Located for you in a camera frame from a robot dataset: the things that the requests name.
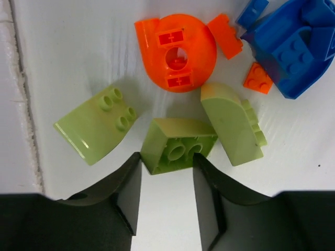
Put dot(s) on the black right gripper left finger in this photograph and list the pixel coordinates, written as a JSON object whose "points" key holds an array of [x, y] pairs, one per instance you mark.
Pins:
{"points": [[103, 216]]}

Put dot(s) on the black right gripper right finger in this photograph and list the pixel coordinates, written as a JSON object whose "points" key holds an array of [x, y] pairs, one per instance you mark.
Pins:
{"points": [[232, 216]]}

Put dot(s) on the bright green lego brick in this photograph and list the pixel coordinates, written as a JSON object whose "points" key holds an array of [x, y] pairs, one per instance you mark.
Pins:
{"points": [[171, 143]]}

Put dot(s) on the light green sloped lego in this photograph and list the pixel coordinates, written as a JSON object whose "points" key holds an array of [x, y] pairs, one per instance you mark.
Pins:
{"points": [[98, 125]]}

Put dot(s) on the light green curved lego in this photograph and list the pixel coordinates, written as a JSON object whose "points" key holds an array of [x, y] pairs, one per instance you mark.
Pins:
{"points": [[234, 121]]}

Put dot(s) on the tiny orange lego tile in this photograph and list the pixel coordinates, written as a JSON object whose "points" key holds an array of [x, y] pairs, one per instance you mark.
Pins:
{"points": [[257, 79]]}

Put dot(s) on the small orange lego plate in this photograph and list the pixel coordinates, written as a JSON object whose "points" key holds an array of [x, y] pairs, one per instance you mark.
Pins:
{"points": [[225, 36]]}

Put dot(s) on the orange round lego piece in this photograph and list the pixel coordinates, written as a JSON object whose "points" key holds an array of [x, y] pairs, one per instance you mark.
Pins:
{"points": [[178, 51]]}

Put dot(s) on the blue half-round lego piece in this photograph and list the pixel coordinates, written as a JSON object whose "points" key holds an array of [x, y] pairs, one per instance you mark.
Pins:
{"points": [[294, 44]]}

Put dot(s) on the small blue lego plate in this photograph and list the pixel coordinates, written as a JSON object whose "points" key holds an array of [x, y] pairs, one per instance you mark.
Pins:
{"points": [[251, 13]]}

